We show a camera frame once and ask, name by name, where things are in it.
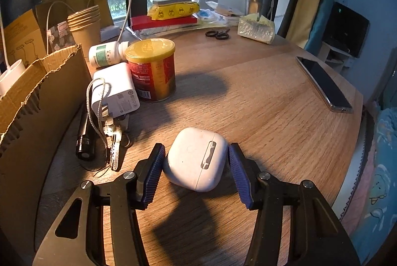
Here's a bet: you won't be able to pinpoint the white desk lamp base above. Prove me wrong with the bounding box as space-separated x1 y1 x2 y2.
0 0 39 97

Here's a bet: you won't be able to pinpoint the red can with yellow lid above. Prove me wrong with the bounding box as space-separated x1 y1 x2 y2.
125 38 177 103

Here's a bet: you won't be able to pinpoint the white pill bottle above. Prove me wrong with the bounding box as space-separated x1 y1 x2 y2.
89 41 132 69

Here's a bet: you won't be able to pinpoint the yellow plastic-wrapped block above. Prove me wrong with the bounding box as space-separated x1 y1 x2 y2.
237 13 276 45

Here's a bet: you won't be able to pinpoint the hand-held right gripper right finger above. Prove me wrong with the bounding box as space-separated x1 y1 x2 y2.
228 143 362 266

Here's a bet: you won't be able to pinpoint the white plastic packets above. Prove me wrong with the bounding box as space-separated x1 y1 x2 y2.
198 1 245 25

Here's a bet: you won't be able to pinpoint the black scissors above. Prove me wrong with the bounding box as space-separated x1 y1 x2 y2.
205 28 231 40

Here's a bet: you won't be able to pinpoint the red flat box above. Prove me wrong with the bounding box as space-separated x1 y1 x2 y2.
130 14 199 31

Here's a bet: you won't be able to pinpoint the yellow duck-print packet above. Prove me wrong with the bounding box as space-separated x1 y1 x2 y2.
147 2 199 21

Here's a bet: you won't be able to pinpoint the black monitor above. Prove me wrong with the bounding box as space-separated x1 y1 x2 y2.
324 2 369 57

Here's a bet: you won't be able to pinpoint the silver keys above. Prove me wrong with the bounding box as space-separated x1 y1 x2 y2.
102 114 131 172

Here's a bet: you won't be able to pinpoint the white earbud case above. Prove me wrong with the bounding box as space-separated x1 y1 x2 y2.
163 127 228 193

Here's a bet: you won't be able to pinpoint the white lamp cable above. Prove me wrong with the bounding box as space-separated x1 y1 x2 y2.
46 0 75 34

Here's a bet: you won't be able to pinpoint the stack of brown paper cups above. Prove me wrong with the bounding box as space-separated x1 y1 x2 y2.
67 5 102 51

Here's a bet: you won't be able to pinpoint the black flashlight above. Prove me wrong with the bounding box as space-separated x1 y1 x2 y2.
76 111 95 161

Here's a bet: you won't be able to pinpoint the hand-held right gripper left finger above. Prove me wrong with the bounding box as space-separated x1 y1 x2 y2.
33 143 166 266

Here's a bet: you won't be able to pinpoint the brown lamp carton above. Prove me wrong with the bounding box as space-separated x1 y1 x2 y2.
3 1 48 68

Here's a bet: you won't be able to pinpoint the white power adapter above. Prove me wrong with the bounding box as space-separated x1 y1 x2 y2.
92 62 141 118

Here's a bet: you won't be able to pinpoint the black smartphone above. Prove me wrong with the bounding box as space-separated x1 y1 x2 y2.
296 56 354 114

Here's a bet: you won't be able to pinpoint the blue printed blanket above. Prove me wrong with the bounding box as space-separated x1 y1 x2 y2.
350 108 397 263

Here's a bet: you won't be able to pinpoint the cardboard box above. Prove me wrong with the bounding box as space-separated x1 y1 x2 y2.
0 43 94 257

